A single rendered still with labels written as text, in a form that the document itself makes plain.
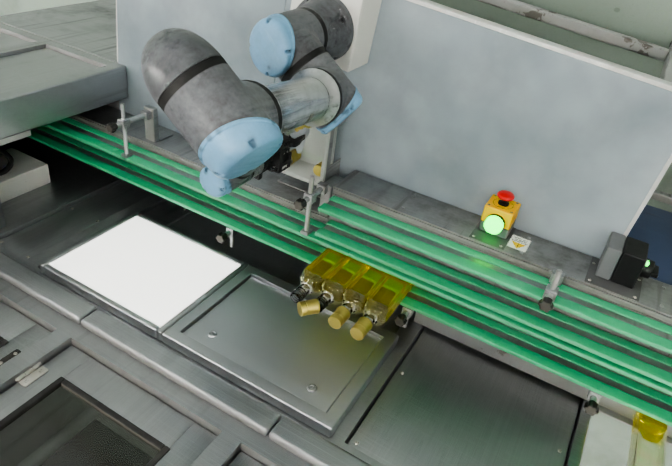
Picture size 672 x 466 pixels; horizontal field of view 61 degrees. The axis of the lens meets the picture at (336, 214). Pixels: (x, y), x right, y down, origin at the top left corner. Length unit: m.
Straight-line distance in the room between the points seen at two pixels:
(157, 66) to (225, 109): 0.11
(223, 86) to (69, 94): 1.14
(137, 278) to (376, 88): 0.79
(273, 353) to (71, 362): 0.46
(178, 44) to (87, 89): 1.13
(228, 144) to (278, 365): 0.70
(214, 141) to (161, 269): 0.87
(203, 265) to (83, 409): 0.49
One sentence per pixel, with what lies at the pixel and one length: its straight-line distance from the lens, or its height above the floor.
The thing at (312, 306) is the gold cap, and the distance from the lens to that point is 1.31.
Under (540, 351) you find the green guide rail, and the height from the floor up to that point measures 0.92.
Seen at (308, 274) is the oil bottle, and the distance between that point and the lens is 1.38.
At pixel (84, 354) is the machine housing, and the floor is 1.44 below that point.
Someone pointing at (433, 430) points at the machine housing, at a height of 1.16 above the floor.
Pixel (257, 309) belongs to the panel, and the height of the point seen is 1.11.
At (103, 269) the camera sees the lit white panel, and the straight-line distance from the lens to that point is 1.66.
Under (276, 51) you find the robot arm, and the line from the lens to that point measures 1.20.
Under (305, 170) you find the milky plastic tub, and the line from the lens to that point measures 1.60.
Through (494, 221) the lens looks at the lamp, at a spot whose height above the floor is 0.85.
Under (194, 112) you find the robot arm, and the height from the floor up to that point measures 1.48.
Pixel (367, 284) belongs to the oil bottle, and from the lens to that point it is 1.37.
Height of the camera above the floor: 2.04
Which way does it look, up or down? 50 degrees down
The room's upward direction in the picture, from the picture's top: 130 degrees counter-clockwise
